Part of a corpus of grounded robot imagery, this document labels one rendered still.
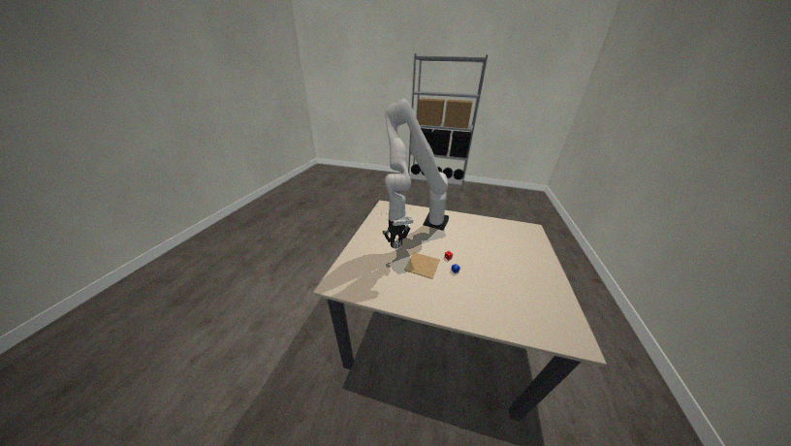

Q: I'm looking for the tan mat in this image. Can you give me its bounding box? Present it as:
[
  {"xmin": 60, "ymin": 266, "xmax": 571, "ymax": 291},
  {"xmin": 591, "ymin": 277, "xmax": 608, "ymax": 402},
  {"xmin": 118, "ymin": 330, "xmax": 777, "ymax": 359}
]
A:
[{"xmin": 404, "ymin": 252, "xmax": 439, "ymax": 279}]

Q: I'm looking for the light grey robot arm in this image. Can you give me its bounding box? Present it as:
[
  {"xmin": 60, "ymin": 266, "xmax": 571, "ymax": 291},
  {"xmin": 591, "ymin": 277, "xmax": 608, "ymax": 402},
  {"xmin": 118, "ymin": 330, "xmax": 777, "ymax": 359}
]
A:
[{"xmin": 385, "ymin": 99, "xmax": 448, "ymax": 226}]

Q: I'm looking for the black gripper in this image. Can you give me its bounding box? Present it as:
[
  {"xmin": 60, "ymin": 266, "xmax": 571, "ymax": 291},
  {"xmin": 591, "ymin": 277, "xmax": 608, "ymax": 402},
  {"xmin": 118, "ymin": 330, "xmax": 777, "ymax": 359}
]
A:
[{"xmin": 383, "ymin": 220, "xmax": 411, "ymax": 248}]

